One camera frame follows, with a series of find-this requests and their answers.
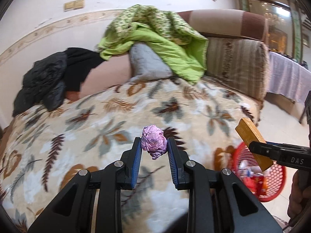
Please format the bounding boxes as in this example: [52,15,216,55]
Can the red cigarette pack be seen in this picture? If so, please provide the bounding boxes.
[243,176,267,196]

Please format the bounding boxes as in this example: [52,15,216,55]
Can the orange yellow box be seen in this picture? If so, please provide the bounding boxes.
[234,117,274,172]

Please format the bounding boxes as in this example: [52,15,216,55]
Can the purple foil ball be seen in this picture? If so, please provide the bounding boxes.
[140,125,167,160]

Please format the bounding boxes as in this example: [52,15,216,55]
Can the red mesh trash basket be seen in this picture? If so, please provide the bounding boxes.
[232,143,286,203]

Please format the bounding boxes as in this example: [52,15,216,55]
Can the person right hand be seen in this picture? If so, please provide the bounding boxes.
[287,171,311,218]

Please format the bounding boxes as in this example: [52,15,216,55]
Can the floral fleece blanket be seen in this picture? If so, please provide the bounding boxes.
[1,77,261,232]

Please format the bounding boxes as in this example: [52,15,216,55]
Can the purple tablecloth table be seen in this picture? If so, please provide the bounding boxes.
[266,51,311,124]

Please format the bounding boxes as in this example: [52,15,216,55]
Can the black puffer jacket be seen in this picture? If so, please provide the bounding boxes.
[12,52,67,117]

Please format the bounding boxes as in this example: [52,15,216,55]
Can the black cloth garment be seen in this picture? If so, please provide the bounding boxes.
[63,47,104,91]

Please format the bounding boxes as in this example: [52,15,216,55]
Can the brown plush folded blanket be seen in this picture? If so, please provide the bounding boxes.
[178,9,269,43]

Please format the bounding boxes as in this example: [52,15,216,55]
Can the grey quilted pillow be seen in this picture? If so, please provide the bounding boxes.
[129,42,174,83]

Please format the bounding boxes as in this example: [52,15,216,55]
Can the green patterned quilt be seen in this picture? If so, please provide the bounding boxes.
[98,4,208,84]

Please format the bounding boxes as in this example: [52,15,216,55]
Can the beige wall switch plate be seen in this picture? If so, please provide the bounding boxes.
[64,0,85,12]

